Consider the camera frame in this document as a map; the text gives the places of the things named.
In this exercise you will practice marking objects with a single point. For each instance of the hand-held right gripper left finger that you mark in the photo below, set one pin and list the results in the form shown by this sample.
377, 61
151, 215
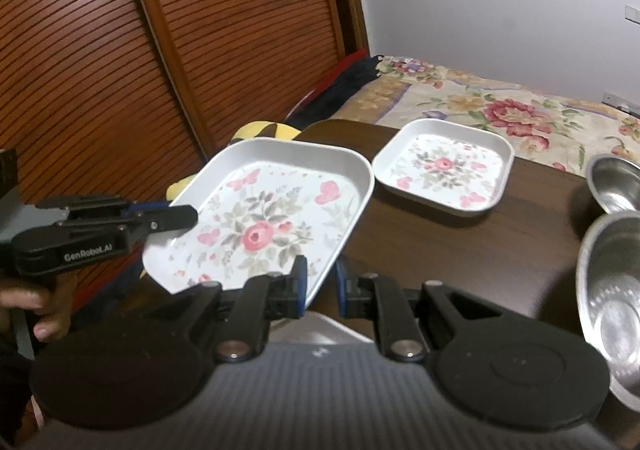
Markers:
300, 286

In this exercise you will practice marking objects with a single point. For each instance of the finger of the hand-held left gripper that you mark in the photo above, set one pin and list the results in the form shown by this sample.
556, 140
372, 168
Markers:
95, 205
170, 219

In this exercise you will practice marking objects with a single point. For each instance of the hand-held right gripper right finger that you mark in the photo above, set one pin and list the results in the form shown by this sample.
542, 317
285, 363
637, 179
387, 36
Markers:
341, 291

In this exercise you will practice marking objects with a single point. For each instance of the large white floral plate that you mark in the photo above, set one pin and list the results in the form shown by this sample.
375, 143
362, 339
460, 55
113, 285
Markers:
270, 210

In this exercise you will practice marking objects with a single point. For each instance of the small white floral plate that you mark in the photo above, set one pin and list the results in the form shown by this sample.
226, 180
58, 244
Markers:
442, 168

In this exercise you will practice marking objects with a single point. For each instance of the stainless steel bowl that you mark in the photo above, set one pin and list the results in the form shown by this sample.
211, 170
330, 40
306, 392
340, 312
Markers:
612, 310
617, 182

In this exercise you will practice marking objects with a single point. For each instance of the person's left hand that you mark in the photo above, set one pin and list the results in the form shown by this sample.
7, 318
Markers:
55, 305

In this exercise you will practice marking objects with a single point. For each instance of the yellow cloth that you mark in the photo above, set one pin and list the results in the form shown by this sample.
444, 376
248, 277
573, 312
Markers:
260, 130

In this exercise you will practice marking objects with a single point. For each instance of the wooden louvred wardrobe door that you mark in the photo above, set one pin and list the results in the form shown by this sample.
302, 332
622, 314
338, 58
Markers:
75, 55
240, 15

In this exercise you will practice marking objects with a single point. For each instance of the floral bed blanket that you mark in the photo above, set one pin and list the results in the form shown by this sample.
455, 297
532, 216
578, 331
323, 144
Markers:
500, 105

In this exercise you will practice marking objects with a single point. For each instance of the row of wall sockets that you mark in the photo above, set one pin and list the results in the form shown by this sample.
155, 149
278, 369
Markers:
622, 103

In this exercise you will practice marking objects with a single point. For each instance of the white wall socket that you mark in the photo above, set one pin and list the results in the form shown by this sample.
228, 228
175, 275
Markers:
633, 14

